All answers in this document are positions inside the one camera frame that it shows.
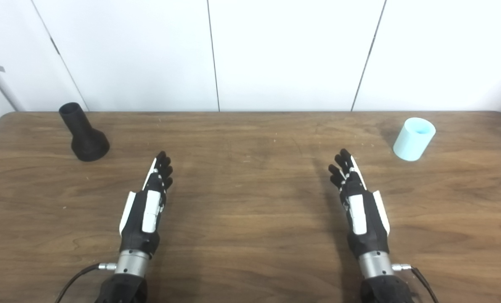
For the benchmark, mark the black funnel-shaped nozzle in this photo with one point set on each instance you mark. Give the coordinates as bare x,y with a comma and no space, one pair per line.
86,139

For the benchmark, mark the black and white right hand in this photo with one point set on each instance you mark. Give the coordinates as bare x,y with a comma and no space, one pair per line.
372,227

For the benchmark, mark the black and white left hand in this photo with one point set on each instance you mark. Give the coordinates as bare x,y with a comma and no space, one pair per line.
137,219

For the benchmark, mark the white wall corner post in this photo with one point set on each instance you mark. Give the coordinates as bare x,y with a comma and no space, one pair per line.
2,84

